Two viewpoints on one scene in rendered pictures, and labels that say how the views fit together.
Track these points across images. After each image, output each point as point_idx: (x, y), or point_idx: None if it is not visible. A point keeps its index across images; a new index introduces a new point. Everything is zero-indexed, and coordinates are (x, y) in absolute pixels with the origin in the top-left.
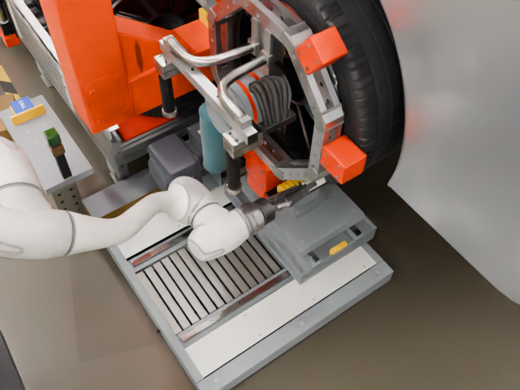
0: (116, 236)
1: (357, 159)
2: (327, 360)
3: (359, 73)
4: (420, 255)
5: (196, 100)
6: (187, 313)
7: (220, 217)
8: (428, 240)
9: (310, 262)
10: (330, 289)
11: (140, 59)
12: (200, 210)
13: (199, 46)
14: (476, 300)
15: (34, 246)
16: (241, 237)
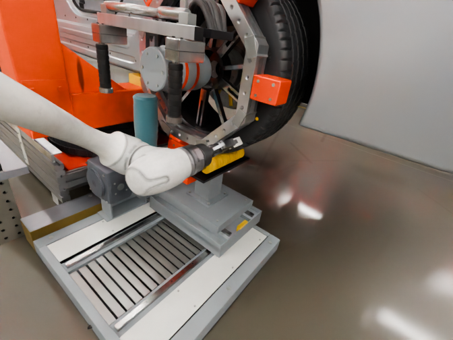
0: (5, 88)
1: (286, 79)
2: (255, 320)
3: (278, 7)
4: (288, 232)
5: None
6: (121, 300)
7: (161, 149)
8: (288, 223)
9: (225, 237)
10: (242, 258)
11: (81, 78)
12: (138, 149)
13: (129, 88)
14: (333, 253)
15: None
16: (185, 167)
